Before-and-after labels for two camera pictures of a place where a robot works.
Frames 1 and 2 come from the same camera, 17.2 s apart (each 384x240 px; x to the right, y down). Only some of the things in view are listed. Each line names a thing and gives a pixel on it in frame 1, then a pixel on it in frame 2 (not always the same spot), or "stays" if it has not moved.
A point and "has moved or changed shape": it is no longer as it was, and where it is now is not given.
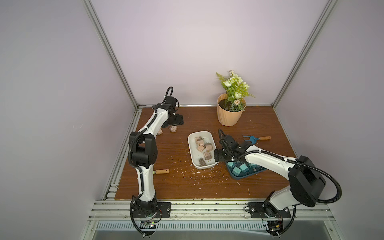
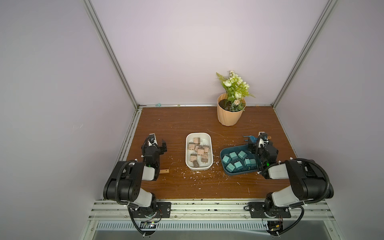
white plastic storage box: (202, 144) has moved or changed shape
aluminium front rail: (107, 210) stays
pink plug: (199, 140) → (191, 146)
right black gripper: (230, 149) → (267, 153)
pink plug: (173, 128) → (196, 140)
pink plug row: (200, 147) → (193, 156)
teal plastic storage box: (239, 169) has moved or changed shape
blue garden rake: (253, 139) stays
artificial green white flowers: (237, 90) stays
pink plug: (200, 143) → (200, 151)
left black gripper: (177, 120) → (161, 150)
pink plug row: (202, 162) → (195, 163)
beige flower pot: (226, 117) stays
